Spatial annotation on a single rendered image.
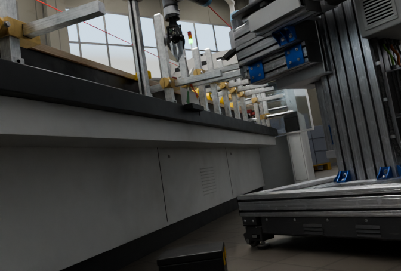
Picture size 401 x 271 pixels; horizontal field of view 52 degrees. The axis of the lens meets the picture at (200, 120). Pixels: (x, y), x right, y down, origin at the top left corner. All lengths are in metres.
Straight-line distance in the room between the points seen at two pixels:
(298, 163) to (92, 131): 3.48
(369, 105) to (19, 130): 1.25
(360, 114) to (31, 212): 1.26
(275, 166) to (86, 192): 3.39
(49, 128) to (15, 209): 0.30
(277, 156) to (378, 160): 3.15
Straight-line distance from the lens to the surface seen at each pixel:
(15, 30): 1.21
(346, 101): 1.78
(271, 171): 4.83
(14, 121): 1.15
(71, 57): 1.74
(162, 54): 2.06
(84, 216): 1.65
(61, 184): 1.56
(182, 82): 2.03
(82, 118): 1.37
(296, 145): 4.65
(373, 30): 1.68
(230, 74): 2.22
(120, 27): 7.81
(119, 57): 7.58
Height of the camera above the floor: 0.36
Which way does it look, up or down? 7 degrees up
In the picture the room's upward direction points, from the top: 9 degrees counter-clockwise
